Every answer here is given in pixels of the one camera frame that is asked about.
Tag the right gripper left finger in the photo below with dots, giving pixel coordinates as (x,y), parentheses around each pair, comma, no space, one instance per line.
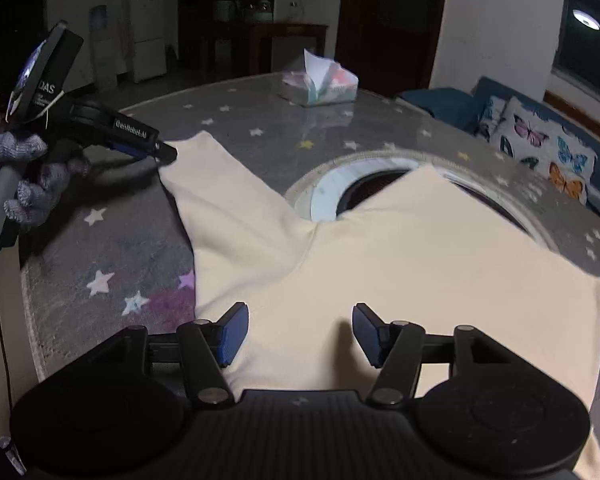
(228,333)

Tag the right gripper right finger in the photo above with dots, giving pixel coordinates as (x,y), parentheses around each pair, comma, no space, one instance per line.
(375,337)

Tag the cream sweatshirt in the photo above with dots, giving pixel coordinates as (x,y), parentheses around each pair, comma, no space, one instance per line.
(421,250)

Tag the left gloved hand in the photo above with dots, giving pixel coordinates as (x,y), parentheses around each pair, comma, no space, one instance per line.
(30,187)

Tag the water dispenser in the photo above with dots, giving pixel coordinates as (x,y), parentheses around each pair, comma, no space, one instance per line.
(106,46)

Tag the white refrigerator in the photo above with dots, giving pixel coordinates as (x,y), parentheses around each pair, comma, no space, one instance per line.
(148,47)

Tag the blue sofa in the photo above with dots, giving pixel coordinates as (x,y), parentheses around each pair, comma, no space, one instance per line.
(463,111)

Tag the butterfly print pillow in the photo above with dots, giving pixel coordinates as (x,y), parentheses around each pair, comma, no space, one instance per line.
(540,144)

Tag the tissue box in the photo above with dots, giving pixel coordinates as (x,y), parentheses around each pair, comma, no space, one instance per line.
(321,81)

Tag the dark window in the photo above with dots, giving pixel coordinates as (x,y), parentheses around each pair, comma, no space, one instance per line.
(592,35)

